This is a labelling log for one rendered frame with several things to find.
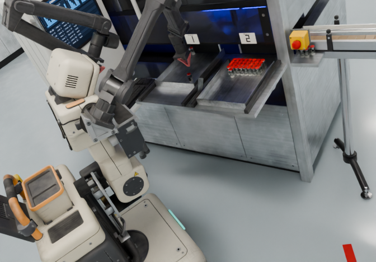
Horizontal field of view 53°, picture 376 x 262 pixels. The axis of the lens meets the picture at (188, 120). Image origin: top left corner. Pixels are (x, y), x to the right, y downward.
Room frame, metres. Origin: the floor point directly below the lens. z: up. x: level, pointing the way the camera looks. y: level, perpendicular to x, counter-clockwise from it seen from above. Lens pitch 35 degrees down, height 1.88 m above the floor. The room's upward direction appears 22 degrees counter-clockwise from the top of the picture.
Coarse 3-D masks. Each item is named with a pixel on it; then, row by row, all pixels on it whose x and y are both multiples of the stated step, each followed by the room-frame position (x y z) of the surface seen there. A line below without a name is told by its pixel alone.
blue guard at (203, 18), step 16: (112, 16) 2.29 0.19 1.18; (128, 16) 2.20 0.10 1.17; (160, 16) 2.03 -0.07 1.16; (192, 16) 1.88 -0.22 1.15; (208, 16) 1.81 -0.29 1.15; (224, 16) 1.75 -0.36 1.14; (240, 16) 1.69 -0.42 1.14; (256, 16) 1.63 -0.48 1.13; (128, 32) 2.24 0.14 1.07; (160, 32) 2.06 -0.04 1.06; (192, 32) 1.90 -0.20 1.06; (208, 32) 1.83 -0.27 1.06; (224, 32) 1.76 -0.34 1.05; (240, 32) 1.70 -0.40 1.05; (256, 32) 1.64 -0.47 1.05
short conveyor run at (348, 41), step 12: (336, 24) 1.58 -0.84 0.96; (360, 24) 1.48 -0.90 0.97; (372, 24) 1.45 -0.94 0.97; (312, 36) 1.61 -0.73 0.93; (324, 36) 1.57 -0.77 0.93; (336, 36) 1.53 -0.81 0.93; (348, 36) 1.49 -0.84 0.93; (360, 36) 1.45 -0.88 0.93; (372, 36) 1.41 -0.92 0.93; (324, 48) 1.52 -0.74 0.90; (336, 48) 1.48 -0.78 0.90; (348, 48) 1.44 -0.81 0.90; (360, 48) 1.41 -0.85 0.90; (372, 48) 1.37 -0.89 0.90
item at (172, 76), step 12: (192, 60) 1.94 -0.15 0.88; (204, 60) 1.89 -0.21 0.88; (216, 60) 1.81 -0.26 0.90; (168, 72) 1.91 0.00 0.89; (180, 72) 1.87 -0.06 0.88; (192, 72) 1.81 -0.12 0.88; (204, 72) 1.72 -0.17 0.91; (156, 84) 1.82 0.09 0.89; (168, 84) 1.76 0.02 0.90; (180, 84) 1.70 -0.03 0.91; (192, 84) 1.64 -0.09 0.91
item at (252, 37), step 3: (240, 33) 1.70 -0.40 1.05; (243, 33) 1.69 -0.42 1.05; (246, 33) 1.68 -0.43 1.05; (249, 33) 1.66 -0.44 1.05; (252, 33) 1.65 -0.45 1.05; (240, 36) 1.70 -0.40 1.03; (243, 36) 1.69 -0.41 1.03; (246, 36) 1.68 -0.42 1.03; (252, 36) 1.65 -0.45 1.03; (243, 39) 1.69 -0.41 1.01; (249, 39) 1.67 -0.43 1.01; (252, 39) 1.66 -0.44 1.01; (255, 39) 1.65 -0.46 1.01; (243, 42) 1.69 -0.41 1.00; (246, 42) 1.68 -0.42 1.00; (249, 42) 1.67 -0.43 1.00; (252, 42) 1.66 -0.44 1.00; (255, 42) 1.65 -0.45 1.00
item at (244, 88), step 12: (228, 60) 1.74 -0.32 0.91; (264, 72) 1.54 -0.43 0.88; (216, 84) 1.61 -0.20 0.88; (228, 84) 1.57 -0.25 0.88; (240, 84) 1.53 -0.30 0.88; (252, 84) 1.49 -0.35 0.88; (204, 96) 1.54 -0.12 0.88; (216, 96) 1.50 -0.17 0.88; (228, 96) 1.47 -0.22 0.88; (240, 96) 1.43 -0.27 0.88; (252, 96) 1.37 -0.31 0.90; (240, 108) 1.34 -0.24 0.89
